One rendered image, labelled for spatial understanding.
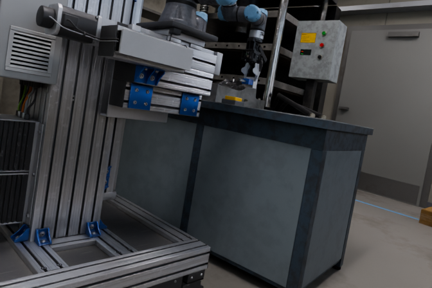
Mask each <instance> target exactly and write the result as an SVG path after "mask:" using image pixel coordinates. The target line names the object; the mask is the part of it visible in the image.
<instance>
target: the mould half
mask: <svg viewBox="0 0 432 288"><path fill-rule="evenodd" d="M219 83H221V82H219V81H217V82H214V83H212V87H211V94H210V96H202V100H208V101H213V102H220V103H222V99H225V97H226V96H233V97H237V98H241V99H242V102H244V106H245V107H253V108H257V109H264V105H265V101H263V100H257V99H256V92H257V89H252V88H247V87H245V84H242V85H240V86H238V87H236V88H234V89H232V88H229V87H231V86H233V85H235V84H236V83H230V82H228V83H226V84H224V85H219ZM244 99H247V100H248V102H245V101H244Z"/></svg>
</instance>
